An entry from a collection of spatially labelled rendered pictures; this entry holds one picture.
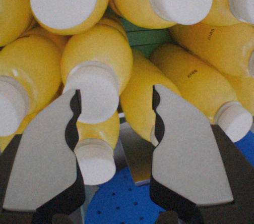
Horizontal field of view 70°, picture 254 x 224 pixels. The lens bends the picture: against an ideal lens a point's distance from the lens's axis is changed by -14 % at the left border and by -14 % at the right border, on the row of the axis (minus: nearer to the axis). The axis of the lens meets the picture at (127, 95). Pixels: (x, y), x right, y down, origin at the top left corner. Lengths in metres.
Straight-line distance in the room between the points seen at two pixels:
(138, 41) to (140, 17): 0.18
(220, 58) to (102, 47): 0.14
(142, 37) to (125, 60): 0.18
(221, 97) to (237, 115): 0.03
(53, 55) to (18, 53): 0.04
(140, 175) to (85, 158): 0.15
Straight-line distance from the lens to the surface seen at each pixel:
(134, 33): 0.35
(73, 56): 0.17
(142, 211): 0.35
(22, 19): 0.19
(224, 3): 0.20
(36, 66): 0.17
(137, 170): 0.32
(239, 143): 0.88
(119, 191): 0.37
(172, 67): 0.29
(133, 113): 0.21
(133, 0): 0.17
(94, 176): 0.19
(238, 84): 0.28
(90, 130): 0.19
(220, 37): 0.24
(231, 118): 0.22
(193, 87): 0.24
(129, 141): 0.36
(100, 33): 0.18
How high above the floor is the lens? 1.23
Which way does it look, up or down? 58 degrees down
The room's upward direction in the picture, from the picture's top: 154 degrees clockwise
